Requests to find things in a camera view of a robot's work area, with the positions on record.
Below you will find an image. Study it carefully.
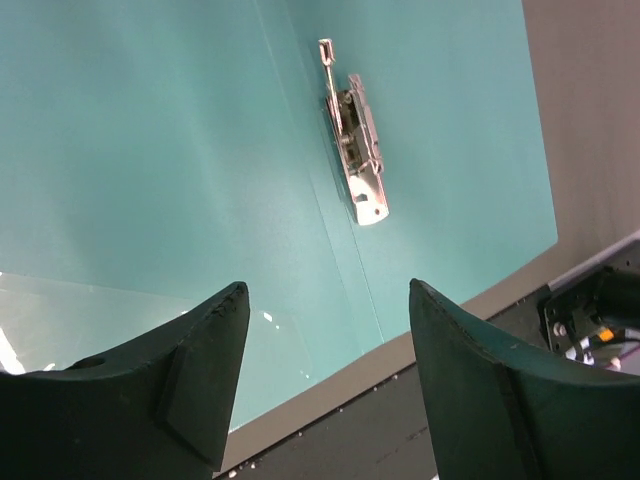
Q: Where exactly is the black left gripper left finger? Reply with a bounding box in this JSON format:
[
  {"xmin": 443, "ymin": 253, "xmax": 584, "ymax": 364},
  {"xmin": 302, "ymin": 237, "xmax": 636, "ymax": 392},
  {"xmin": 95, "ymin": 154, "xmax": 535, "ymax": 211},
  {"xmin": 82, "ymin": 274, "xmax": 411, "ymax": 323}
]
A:
[{"xmin": 1, "ymin": 281, "xmax": 250, "ymax": 479}]

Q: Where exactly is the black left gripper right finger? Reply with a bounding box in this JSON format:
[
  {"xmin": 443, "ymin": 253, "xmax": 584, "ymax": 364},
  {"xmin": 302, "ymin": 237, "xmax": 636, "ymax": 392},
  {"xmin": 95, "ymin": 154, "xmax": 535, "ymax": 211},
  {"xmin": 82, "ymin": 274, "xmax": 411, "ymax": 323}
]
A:
[{"xmin": 409, "ymin": 279, "xmax": 639, "ymax": 479}]

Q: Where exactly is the teal plastic file folder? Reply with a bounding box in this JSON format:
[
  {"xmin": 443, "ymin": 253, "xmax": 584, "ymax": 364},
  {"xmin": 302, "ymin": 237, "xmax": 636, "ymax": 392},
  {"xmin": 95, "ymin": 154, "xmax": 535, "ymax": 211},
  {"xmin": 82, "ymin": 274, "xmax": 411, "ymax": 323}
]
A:
[{"xmin": 1, "ymin": 1, "xmax": 557, "ymax": 428}]

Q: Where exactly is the metal folder clip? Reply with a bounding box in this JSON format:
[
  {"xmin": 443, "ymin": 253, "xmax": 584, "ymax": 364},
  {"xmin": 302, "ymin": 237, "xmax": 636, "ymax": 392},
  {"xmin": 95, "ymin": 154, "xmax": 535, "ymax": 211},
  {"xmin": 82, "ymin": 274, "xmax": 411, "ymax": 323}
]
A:
[{"xmin": 318, "ymin": 38, "xmax": 389, "ymax": 226}]

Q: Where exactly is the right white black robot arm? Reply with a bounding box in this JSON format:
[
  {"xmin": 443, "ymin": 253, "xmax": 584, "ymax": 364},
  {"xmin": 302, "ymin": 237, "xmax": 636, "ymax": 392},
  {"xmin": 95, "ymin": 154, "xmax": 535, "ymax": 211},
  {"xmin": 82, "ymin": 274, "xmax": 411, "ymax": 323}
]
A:
[{"xmin": 409, "ymin": 268, "xmax": 639, "ymax": 479}]

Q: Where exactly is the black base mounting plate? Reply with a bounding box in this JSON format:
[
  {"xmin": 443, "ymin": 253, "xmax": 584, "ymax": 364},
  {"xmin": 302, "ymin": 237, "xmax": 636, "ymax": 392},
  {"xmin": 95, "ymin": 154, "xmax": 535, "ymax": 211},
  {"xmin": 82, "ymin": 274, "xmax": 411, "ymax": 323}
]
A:
[{"xmin": 214, "ymin": 294, "xmax": 551, "ymax": 480}]

